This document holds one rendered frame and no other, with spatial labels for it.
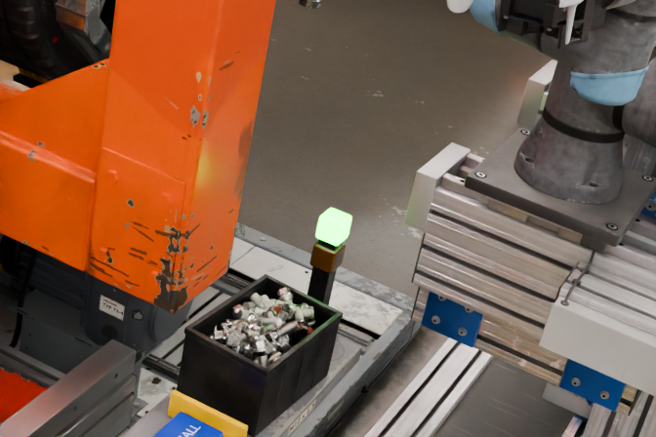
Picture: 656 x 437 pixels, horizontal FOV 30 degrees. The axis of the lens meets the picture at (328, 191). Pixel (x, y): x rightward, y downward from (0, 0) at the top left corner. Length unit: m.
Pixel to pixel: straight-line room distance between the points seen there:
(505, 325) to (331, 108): 2.02
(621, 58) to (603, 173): 0.39
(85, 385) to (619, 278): 0.79
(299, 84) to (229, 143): 2.20
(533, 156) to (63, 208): 0.68
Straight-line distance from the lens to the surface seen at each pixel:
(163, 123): 1.68
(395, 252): 3.10
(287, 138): 3.56
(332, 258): 1.85
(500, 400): 2.33
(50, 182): 1.84
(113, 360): 1.92
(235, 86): 1.69
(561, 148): 1.68
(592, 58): 1.35
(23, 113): 1.86
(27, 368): 2.09
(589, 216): 1.67
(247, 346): 1.71
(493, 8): 1.41
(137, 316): 2.12
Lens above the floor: 1.55
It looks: 28 degrees down
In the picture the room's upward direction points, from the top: 12 degrees clockwise
